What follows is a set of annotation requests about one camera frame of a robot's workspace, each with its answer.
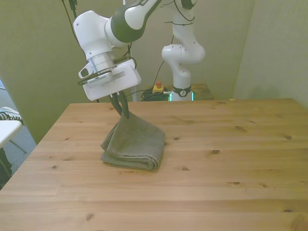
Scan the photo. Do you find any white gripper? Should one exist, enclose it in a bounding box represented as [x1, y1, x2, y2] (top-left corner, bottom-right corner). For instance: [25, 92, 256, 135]
[82, 58, 142, 120]

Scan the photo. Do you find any grey-green towel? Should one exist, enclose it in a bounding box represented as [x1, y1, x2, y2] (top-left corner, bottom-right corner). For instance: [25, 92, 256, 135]
[100, 111, 167, 171]

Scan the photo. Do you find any yellow emergency stop box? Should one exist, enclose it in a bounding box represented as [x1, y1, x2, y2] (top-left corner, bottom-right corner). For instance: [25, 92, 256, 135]
[152, 81, 165, 95]

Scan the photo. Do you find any white folding table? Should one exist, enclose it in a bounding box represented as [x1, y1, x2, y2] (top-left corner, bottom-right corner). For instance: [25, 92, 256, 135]
[0, 119, 27, 154]

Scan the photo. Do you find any black cable bundle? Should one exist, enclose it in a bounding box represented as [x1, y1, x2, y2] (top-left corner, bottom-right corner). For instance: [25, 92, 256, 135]
[140, 87, 173, 102]

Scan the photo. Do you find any black hanging cable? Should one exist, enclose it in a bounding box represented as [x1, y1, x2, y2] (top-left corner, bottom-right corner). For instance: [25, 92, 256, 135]
[61, 0, 84, 51]

